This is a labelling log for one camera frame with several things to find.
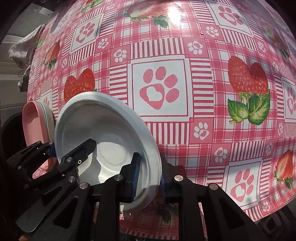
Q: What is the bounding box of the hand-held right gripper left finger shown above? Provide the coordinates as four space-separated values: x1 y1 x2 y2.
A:
42 152 141 241

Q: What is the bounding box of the beige towel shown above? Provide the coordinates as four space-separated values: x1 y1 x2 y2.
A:
9 23 45 92

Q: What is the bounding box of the strawberry print pink tablecloth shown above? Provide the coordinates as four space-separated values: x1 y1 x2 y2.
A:
26 0 296 240

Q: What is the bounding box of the pink square plate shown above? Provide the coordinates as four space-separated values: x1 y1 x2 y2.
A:
22 100 57 173

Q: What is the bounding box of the white paper bowl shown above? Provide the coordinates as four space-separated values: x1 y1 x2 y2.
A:
55 91 162 212

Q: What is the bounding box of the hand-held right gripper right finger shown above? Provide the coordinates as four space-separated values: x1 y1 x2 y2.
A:
159 153 263 241

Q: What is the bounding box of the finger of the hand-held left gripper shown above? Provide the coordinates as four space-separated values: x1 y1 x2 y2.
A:
58 138 97 176
7 141 56 172

